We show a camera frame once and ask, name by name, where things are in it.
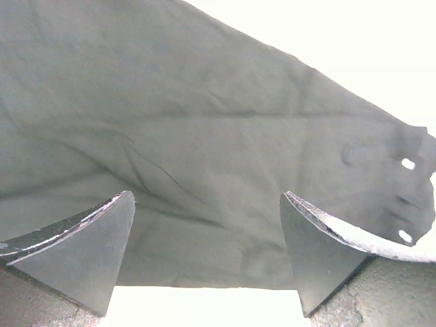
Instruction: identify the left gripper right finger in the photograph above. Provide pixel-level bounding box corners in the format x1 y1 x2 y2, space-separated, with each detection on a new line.
280 191 435 326

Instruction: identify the black long sleeve shirt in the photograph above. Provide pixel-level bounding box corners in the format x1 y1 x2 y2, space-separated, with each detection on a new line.
1 1 435 290

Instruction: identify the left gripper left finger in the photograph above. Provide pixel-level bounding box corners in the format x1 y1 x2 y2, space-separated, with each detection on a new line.
1 191 136 326

